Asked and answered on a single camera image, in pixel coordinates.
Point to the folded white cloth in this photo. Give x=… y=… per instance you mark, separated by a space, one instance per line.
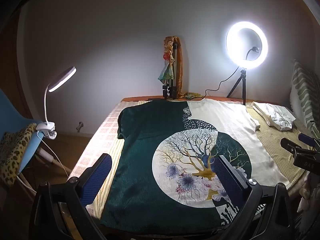
x=275 y=116

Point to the white clip desk lamp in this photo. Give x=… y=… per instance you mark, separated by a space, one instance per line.
x=46 y=115

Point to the folded silver tripod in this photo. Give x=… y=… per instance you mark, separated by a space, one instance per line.
x=175 y=65

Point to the blue chair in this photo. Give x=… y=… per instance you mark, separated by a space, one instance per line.
x=11 y=120

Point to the green white tree print t-shirt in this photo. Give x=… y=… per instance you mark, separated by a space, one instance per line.
x=150 y=135

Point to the person's right hand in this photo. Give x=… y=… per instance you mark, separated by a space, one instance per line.
x=306 y=192

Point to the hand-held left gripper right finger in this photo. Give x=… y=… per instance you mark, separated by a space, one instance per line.
x=228 y=180

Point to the green white striped pillow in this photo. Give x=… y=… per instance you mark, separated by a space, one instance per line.
x=303 y=90

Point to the brown wooden door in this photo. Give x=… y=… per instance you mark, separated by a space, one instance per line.
x=10 y=55

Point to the leopard print cushion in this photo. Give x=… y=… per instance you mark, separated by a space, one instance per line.
x=15 y=150

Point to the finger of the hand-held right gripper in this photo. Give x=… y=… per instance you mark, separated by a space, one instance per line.
x=306 y=138
x=290 y=146

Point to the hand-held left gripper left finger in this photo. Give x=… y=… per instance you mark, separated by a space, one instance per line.
x=98 y=173

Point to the metal wall pipe fitting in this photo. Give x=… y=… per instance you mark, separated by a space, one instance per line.
x=79 y=126

